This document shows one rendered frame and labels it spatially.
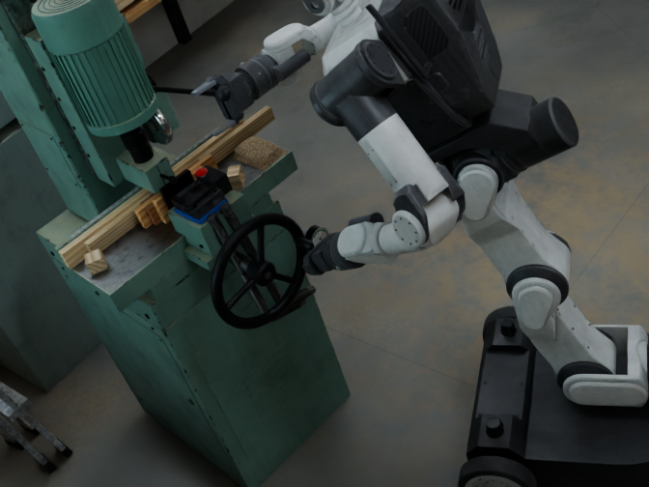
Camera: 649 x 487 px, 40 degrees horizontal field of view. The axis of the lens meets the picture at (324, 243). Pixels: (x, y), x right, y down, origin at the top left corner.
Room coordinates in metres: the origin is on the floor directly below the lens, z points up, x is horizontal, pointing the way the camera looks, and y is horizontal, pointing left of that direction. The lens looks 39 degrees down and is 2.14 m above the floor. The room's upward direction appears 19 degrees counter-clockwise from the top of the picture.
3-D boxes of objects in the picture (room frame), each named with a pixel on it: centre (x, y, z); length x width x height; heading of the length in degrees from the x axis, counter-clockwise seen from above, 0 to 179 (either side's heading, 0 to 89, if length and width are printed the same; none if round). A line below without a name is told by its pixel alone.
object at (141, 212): (1.90, 0.30, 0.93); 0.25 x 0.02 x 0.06; 123
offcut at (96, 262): (1.74, 0.53, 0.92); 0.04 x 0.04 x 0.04; 9
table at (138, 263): (1.83, 0.28, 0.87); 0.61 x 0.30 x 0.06; 123
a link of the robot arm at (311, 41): (2.00, -0.08, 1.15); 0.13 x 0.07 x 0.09; 115
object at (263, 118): (1.96, 0.28, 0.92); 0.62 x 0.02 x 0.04; 123
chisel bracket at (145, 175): (1.94, 0.36, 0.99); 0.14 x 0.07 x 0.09; 33
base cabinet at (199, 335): (2.02, 0.42, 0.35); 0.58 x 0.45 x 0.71; 33
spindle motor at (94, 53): (1.92, 0.35, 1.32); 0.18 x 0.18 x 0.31
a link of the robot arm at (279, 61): (1.96, -0.04, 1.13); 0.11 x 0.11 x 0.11; 33
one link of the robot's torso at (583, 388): (1.47, -0.59, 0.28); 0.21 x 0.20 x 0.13; 63
